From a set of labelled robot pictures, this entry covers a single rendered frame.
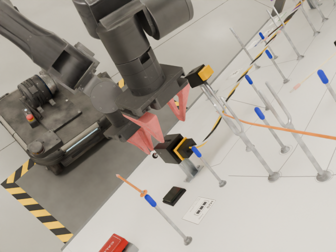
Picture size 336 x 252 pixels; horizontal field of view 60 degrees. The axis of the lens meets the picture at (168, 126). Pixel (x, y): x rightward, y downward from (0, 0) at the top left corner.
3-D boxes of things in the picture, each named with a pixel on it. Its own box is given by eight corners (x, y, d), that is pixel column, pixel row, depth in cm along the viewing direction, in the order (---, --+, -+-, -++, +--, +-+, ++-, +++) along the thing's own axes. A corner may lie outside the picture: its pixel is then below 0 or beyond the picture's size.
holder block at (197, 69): (198, 97, 101) (181, 74, 99) (222, 88, 91) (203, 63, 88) (191, 105, 99) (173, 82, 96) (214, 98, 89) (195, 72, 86)
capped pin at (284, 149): (284, 154, 44) (254, 111, 42) (279, 152, 45) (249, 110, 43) (292, 148, 44) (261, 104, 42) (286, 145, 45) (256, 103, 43)
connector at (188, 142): (183, 147, 56) (177, 139, 55) (199, 146, 52) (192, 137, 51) (174, 158, 55) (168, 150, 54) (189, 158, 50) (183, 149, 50)
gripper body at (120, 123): (153, 110, 63) (133, 82, 60) (119, 142, 59) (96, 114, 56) (139, 110, 68) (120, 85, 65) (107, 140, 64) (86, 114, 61)
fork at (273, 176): (276, 182, 40) (218, 104, 36) (266, 182, 42) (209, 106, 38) (282, 172, 41) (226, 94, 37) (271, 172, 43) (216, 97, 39)
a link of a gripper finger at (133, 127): (166, 145, 65) (143, 112, 61) (145, 168, 62) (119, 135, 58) (151, 142, 71) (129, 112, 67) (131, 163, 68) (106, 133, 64)
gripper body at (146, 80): (188, 77, 45) (170, 33, 40) (142, 120, 41) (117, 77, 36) (161, 72, 49) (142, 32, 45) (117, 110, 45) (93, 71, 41)
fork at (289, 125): (328, 183, 34) (264, 89, 31) (314, 182, 36) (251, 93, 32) (334, 170, 35) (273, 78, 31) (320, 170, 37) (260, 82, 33)
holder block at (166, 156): (178, 148, 60) (166, 134, 59) (193, 148, 55) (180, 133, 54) (165, 163, 58) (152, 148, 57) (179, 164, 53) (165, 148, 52)
